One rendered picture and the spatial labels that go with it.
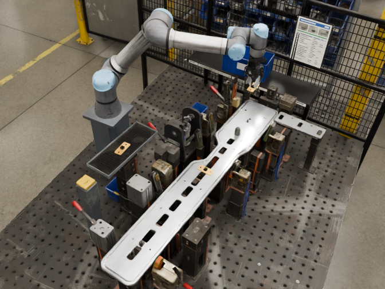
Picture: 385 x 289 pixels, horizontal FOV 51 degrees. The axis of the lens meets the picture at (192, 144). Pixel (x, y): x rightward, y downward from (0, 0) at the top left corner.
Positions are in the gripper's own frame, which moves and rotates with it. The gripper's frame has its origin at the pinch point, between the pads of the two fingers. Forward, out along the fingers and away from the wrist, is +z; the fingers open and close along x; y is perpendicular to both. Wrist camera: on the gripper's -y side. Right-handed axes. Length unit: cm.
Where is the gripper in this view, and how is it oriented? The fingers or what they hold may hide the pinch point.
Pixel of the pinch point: (253, 85)
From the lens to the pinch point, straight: 221.8
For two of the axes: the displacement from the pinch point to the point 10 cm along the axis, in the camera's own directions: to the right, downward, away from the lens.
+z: -0.3, 7.1, 7.0
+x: 8.4, 4.0, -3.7
